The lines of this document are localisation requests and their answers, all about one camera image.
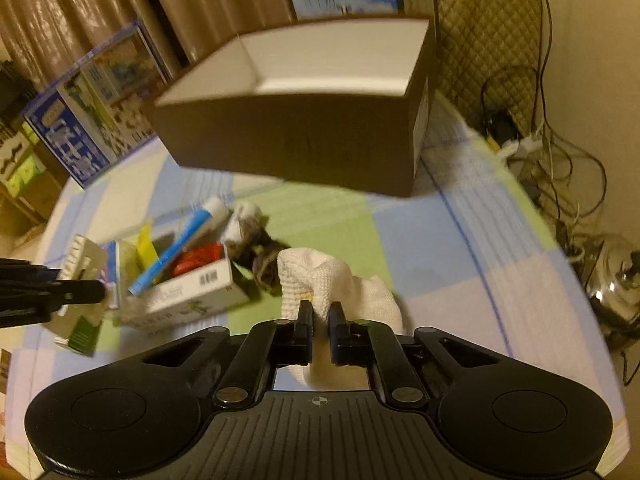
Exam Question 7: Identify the beige quilted chair cover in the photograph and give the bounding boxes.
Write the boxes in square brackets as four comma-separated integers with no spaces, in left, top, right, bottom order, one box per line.
[437,0,542,136]

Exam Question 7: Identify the white knitted sock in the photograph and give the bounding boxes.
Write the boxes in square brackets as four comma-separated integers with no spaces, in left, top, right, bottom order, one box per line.
[278,248,404,391]

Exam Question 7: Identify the brown cardboard storage box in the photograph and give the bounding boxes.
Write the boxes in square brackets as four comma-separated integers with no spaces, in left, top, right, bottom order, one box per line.
[144,14,437,197]

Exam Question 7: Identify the steel pot with lid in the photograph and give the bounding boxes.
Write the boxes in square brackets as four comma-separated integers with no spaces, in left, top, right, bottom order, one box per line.
[579,234,639,351]

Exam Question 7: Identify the blue toothpaste tube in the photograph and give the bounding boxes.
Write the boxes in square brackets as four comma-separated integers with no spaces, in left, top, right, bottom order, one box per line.
[128,196,230,296]

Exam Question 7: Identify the small white bottle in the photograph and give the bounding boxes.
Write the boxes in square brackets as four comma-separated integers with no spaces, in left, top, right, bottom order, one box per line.
[220,200,262,245]

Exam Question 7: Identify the blue milk carton box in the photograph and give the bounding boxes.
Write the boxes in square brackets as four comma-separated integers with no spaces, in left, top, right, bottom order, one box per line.
[23,21,168,188]

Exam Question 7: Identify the brown curtain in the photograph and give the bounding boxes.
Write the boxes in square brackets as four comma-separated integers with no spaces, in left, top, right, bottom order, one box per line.
[1,0,294,89]

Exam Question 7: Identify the white green medicine box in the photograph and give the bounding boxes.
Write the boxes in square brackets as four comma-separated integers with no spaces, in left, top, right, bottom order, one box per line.
[116,242,250,334]

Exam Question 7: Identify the tangled cables on floor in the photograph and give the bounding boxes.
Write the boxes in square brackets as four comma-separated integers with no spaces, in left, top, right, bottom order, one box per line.
[479,0,609,261]

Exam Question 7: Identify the green tissue packs stack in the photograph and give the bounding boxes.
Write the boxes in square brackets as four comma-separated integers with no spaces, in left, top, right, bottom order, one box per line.
[1,122,46,198]

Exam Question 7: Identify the checkered tablecloth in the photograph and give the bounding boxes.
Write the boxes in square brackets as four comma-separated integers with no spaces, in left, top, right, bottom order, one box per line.
[36,98,630,474]

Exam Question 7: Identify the blue dental floss box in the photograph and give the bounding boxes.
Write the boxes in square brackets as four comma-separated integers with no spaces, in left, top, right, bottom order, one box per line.
[102,240,119,310]

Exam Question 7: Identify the green white small carton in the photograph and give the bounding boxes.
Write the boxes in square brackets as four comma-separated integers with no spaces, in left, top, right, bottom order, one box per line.
[43,244,106,356]

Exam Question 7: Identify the white power strip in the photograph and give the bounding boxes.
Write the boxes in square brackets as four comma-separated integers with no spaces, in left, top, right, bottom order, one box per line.
[497,134,542,160]

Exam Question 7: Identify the yellow snack packet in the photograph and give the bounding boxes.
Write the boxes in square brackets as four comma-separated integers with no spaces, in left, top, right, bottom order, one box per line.
[136,222,158,270]

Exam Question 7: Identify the red snack packet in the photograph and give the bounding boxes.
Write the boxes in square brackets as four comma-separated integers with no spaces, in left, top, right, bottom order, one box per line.
[171,243,224,278]

